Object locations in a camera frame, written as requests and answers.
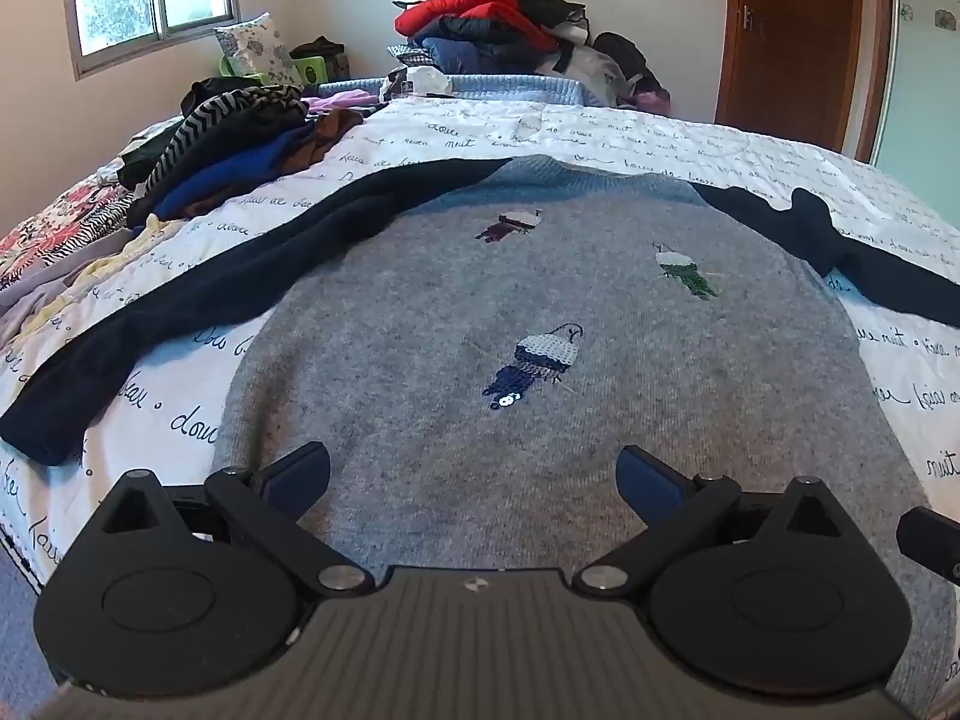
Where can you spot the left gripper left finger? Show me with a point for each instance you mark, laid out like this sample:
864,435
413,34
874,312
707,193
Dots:
262,510

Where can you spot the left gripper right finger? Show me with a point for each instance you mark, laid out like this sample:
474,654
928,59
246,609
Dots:
680,513

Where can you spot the grey navy knit sweater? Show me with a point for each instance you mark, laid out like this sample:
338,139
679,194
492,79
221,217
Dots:
473,342

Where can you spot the folded dark clothes stack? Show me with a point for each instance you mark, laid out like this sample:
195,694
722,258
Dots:
227,144

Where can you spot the dark clothes heap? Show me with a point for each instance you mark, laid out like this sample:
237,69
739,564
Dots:
609,65

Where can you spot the yellow garment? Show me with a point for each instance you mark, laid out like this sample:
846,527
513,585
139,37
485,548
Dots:
97,269

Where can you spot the white script-print quilt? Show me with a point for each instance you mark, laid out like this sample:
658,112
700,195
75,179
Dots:
630,142

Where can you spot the lavender garment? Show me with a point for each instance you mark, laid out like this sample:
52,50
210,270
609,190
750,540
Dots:
41,283

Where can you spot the floral red bedsheet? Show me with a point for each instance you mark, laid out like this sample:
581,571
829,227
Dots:
84,214

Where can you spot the frosted glass wardrobe door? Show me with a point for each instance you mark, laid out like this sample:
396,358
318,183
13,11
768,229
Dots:
918,141

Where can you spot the pink purple garment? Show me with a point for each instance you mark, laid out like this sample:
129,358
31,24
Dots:
350,99

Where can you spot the light blue quilted blanket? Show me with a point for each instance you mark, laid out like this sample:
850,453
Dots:
535,88

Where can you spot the green plastic chair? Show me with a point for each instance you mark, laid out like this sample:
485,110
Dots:
311,71

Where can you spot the black bag on chair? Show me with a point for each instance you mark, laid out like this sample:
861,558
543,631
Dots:
335,55

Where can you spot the white plastic bag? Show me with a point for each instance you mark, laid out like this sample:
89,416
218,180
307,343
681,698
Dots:
421,81

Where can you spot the floral white pillow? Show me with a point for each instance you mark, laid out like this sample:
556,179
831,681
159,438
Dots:
255,48

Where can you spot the brown wooden door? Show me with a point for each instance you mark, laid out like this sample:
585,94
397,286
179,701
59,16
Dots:
812,71

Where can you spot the red puffer jacket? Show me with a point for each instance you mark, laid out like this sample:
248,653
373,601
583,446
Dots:
508,12

